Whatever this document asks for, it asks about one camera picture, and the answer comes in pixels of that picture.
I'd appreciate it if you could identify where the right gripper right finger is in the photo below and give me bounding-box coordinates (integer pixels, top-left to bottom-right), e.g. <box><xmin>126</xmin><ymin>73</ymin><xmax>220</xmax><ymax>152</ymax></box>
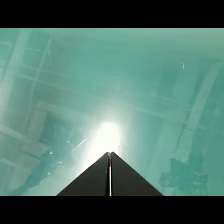
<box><xmin>110</xmin><ymin>151</ymin><xmax>164</xmax><ymax>197</ymax></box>

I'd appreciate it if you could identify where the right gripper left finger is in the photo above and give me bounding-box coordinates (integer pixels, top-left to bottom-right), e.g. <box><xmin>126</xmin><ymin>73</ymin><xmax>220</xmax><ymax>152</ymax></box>
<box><xmin>57</xmin><ymin>151</ymin><xmax>111</xmax><ymax>197</ymax></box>

